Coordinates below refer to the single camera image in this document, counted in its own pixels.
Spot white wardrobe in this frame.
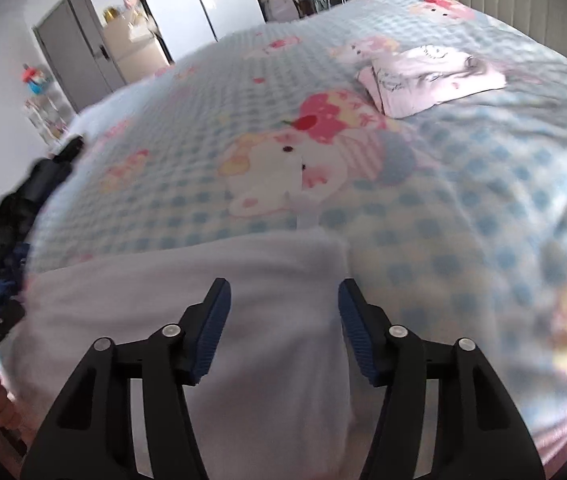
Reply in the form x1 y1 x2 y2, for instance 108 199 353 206
130 0 265 69

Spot navy white-striped garment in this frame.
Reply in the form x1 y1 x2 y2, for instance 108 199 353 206
0 241 33 302

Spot grey door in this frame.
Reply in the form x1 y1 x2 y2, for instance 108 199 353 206
32 0 128 114

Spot white shirt navy collar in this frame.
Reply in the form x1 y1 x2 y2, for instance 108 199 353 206
0 194 380 480

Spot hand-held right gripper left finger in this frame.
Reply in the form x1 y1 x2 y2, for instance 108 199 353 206
20 277 233 480

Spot black jacket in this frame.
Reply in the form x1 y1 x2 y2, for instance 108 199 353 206
0 134 88 302

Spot beige refrigerator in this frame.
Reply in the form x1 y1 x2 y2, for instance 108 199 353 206
100 5 173 87

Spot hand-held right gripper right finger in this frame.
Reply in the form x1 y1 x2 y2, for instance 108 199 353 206
337 278 548 480

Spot white shelf rack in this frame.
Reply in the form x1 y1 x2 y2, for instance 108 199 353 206
22 91 75 147

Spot folded pink printed garment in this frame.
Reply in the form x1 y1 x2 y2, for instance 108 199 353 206
356 44 509 121

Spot printed checkered blanket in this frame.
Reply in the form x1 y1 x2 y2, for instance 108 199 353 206
22 0 567 463

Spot red blue wall toy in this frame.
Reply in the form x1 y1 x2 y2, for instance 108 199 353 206
20 62 53 97

